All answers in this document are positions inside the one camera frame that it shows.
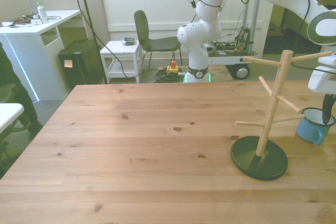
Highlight person in dark clothes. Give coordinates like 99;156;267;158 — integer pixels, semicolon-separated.
0;41;44;141

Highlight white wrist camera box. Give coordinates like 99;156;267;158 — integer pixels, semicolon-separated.
312;52;336;74

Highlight black chair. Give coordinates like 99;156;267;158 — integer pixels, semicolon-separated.
133;10;183;70

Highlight black tripod cable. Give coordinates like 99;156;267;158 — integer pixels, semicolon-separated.
67;0;144;79

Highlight yellow emergency stop button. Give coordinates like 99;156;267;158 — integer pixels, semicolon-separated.
166;60;180;75

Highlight coiled black cables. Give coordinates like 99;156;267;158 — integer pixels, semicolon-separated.
153;66;188;83

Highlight black tripod pole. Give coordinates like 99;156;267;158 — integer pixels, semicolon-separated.
64;0;109;85

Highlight red handled tools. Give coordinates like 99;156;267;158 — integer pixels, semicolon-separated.
7;15;32;28

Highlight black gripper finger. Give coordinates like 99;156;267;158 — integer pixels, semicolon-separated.
322;94;335;126

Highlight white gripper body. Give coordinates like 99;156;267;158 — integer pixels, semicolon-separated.
307;71;336;95

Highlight electronics wiring bundle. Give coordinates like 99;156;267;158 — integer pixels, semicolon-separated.
212;26;254;53

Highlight wheeled aluminium cart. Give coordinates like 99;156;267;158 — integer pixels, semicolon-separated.
207;0;263;81

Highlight wooden mug tree black base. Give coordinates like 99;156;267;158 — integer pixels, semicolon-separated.
230;50;333;182

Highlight white rounded table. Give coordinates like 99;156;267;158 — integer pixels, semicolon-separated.
0;102;25;134

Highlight black cabinet box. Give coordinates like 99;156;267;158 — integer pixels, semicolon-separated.
57;39;102;91

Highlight white side table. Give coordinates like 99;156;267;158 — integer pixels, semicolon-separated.
100;40;144;83

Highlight clear plastic bottle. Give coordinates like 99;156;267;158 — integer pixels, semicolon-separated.
36;1;50;24

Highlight blue enamel mug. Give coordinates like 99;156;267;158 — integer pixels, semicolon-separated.
296;107;336;146

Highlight white desk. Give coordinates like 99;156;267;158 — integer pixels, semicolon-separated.
0;9;82;102

